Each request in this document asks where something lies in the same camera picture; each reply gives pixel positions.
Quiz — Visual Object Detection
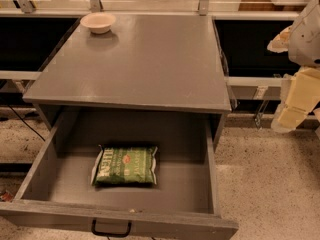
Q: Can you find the black drawer handle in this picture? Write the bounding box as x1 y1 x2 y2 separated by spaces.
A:
91 219 132 238

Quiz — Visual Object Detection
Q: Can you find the grey cabinet counter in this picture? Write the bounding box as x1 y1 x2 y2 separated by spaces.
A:
23 14 231 153

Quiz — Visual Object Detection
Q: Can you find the beige ceramic bowl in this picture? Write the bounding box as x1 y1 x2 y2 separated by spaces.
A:
80 12 116 34

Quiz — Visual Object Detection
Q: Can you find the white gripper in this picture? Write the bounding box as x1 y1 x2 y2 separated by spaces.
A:
267 0 320 133

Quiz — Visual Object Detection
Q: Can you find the green jalapeno chip bag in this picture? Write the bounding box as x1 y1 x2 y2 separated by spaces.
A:
91 146 158 186

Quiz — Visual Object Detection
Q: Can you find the grey open top drawer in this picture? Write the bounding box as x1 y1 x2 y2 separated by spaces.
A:
0 108 238 240

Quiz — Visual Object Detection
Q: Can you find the black floor cable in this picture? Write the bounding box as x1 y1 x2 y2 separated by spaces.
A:
6 104 46 142

